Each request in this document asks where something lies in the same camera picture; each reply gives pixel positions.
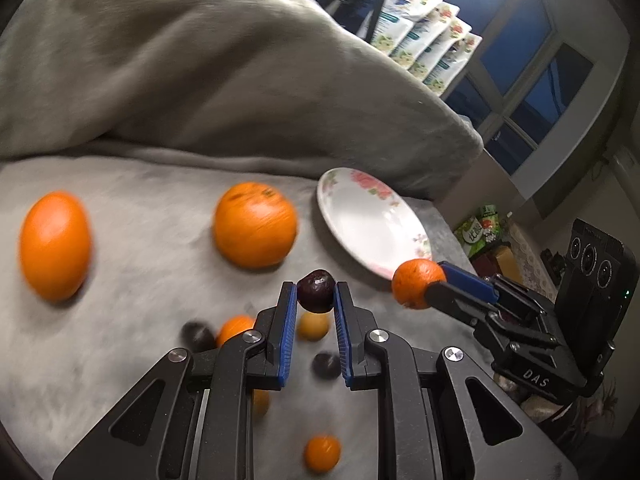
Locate smooth large orange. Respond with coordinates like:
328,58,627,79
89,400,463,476
18,191,93,304

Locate small mandarin with stem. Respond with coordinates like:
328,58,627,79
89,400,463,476
392,258,447,310

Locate white floral plate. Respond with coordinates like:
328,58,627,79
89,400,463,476
316,167,432,280

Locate brown cardboard box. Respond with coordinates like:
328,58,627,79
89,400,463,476
494,245,524,285

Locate bumpy large orange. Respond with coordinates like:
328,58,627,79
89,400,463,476
212,181,298,270

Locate dark plum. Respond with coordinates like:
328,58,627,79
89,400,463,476
180,320,217,353
311,351,342,380
296,269,335,314

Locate white refill pouch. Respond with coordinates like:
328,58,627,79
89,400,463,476
369,0,444,54
390,2,460,70
409,18,472,81
423,32,483,96

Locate orange kumquat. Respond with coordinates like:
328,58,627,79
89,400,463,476
304,434,342,474

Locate brown longan fruit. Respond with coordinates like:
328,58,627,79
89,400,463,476
296,312,331,342
252,389,270,420

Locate grey fleece blanket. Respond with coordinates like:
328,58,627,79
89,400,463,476
1,0,483,479

